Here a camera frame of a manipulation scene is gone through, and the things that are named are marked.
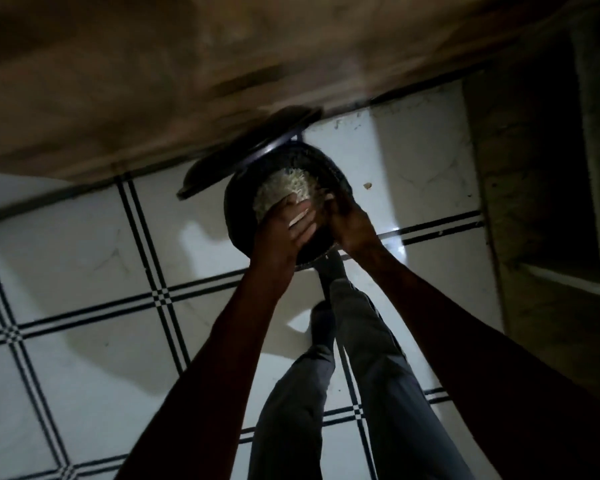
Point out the person's left hand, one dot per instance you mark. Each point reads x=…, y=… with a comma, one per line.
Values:
x=275, y=239

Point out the person's right hand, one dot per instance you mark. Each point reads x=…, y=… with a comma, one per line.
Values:
x=355, y=229

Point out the person's left fingers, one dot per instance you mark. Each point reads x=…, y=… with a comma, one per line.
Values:
x=300, y=219

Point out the person's right fingers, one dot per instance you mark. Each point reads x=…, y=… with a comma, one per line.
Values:
x=334, y=209

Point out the black round pot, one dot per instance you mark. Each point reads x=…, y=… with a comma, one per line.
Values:
x=245, y=209

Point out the person's right forearm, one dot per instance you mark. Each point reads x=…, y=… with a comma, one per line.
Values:
x=460, y=354

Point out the person's left forearm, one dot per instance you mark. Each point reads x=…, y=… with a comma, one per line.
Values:
x=220, y=364

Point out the pale grain in pot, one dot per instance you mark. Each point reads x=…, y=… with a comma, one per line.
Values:
x=285, y=187

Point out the person's dark right foot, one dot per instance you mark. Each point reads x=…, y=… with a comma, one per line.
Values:
x=331, y=269

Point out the person's dark foot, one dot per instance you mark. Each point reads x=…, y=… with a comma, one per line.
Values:
x=324, y=324
x=331, y=269

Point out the black round lid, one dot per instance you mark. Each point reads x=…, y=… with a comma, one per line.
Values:
x=240, y=152

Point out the person's dark left foot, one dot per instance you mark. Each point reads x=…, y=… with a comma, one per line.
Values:
x=324, y=324

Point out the grey trousers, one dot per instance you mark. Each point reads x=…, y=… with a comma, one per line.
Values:
x=380, y=394

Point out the dark wooden cabinet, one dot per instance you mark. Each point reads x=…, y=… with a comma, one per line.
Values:
x=540, y=169

